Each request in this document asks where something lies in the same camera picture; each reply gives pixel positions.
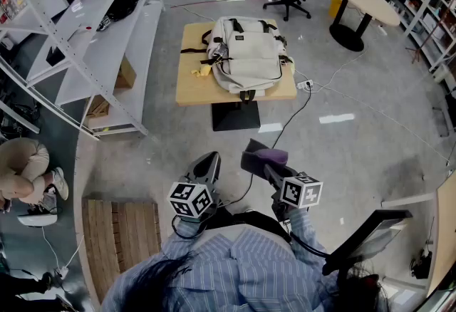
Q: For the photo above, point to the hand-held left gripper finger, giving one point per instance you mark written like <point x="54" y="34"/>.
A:
<point x="191" y="167"/>
<point x="216" y="175"/>

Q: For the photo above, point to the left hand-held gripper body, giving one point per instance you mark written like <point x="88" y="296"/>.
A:
<point x="189" y="198"/>

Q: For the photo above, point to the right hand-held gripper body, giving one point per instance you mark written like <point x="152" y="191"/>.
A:
<point x="301" y="191"/>

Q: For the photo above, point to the purple cloth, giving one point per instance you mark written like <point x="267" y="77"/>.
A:
<point x="270" y="155"/>

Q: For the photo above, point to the beige backpack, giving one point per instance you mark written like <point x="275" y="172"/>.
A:
<point x="249" y="61"/>

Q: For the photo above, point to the person's left forearm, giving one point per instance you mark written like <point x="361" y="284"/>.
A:
<point x="189" y="232"/>

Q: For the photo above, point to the person's right forearm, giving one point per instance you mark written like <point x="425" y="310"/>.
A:
<point x="303" y="232"/>

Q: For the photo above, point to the yellow item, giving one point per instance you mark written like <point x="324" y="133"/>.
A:
<point x="204" y="71"/>

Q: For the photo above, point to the person's black trouser legs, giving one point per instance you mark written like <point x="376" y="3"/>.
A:
<point x="249" y="219"/>

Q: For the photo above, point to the wooden pallet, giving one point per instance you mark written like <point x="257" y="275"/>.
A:
<point x="121" y="232"/>

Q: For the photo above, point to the light wooden square table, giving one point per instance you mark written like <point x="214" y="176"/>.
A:
<point x="192" y="89"/>

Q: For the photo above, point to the person's striped shirt torso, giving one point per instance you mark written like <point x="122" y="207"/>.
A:
<point x="231" y="275"/>

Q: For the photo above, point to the white power strip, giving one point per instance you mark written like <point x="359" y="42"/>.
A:
<point x="304" y="84"/>
<point x="61" y="271"/>

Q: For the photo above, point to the light wooden desk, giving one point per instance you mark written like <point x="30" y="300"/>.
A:
<point x="445" y="232"/>

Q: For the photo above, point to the white headset device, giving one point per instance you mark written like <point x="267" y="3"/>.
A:
<point x="35" y="219"/>

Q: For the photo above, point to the white metal rack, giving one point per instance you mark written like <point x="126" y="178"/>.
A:
<point x="107" y="36"/>

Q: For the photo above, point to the spare hand-held gripper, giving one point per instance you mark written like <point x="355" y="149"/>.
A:
<point x="104" y="24"/>

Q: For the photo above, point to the yellow bin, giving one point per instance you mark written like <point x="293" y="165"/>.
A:
<point x="334" y="8"/>

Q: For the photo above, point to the white box red button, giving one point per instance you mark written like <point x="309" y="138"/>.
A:
<point x="89" y="28"/>

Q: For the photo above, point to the black head mount bar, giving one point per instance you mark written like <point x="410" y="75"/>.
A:
<point x="367" y="243"/>

